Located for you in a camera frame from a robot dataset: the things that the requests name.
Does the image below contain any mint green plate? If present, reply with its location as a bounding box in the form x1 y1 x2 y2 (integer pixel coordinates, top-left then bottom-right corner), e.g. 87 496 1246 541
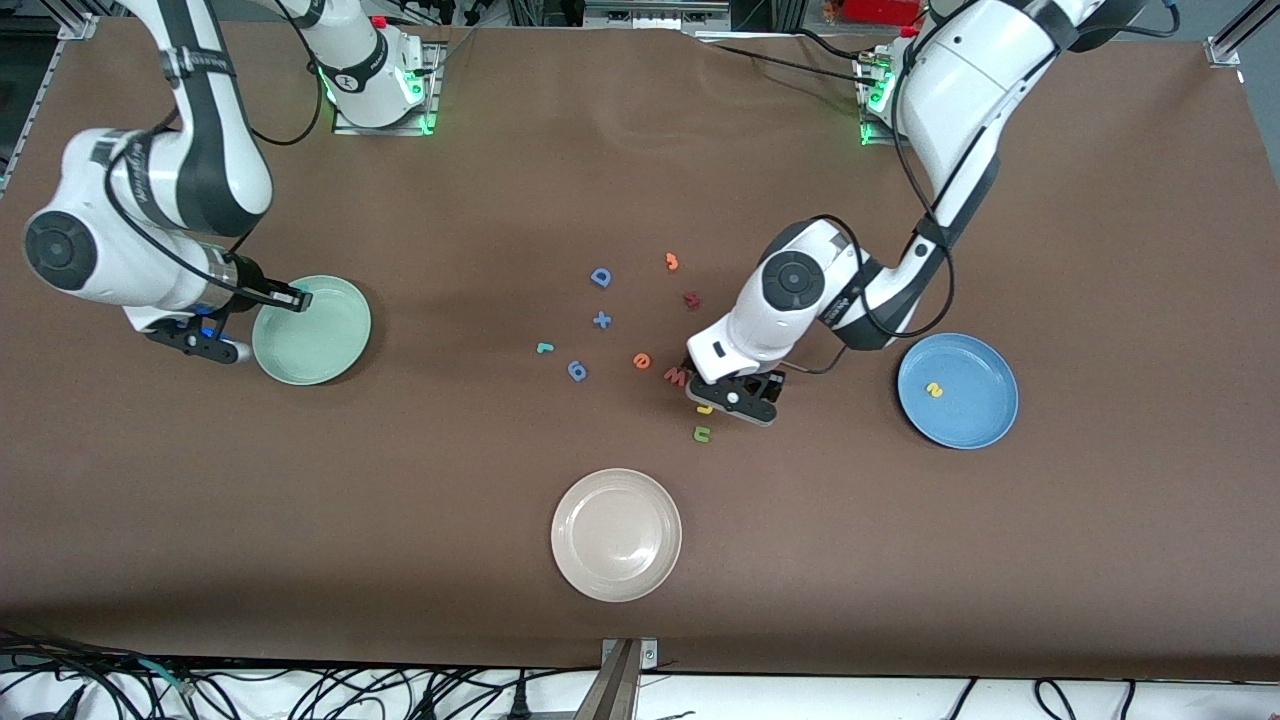
252 275 372 387

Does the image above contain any blue plate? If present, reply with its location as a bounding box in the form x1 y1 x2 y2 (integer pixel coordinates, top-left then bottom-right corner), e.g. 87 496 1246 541
897 333 1019 450

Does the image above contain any beige plate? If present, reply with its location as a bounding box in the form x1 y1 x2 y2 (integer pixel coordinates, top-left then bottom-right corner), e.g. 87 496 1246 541
551 468 683 603

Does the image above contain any red box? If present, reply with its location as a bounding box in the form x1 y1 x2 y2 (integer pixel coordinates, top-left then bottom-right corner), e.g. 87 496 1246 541
838 0 926 26

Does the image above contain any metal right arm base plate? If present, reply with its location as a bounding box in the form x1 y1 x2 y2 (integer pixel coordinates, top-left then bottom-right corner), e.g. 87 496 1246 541
333 40 442 136

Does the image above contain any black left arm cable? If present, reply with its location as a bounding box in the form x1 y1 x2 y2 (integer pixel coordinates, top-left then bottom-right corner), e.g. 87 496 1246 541
780 40 961 376

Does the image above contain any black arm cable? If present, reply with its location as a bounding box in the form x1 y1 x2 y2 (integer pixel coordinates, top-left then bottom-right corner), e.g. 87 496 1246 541
100 0 331 301
780 40 961 376

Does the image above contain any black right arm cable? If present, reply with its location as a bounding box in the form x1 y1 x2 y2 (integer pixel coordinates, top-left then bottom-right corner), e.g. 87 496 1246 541
100 0 331 301

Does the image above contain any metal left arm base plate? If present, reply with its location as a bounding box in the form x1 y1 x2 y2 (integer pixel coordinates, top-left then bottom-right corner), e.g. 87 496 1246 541
858 55 906 147

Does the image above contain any black table cable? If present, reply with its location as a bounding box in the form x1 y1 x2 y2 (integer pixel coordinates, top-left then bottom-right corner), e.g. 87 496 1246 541
695 35 871 86

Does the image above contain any aluminium profile bracket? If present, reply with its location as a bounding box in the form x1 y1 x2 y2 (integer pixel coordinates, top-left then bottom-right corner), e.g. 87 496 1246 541
575 638 659 720

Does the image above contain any grey metal frame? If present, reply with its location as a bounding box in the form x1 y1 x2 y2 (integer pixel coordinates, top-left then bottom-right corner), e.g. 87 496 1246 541
583 0 733 31

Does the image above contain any teal floor cable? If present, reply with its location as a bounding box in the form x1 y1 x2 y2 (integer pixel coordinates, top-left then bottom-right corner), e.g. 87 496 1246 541
138 655 196 701

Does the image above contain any black floor cable bundle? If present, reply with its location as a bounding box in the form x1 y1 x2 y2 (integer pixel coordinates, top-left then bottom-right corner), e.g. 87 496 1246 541
0 628 201 720

